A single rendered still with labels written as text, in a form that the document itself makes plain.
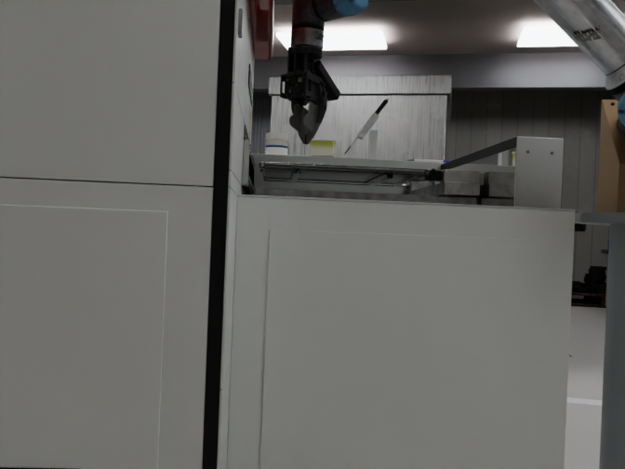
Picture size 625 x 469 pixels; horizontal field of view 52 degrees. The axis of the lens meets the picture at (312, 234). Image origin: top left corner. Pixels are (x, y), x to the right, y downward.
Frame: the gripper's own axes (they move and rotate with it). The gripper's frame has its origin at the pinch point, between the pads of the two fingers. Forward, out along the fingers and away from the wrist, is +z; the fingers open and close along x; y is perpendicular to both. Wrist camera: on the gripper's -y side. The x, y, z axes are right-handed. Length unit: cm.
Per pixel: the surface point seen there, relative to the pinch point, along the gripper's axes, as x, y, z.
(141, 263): 10, 60, 27
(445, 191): 30.9, -8.8, 11.3
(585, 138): -58, -779, -115
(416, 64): -239, -631, -193
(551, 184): 54, -4, 10
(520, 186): 49, 0, 11
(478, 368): 45, 10, 45
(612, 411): 65, -17, 56
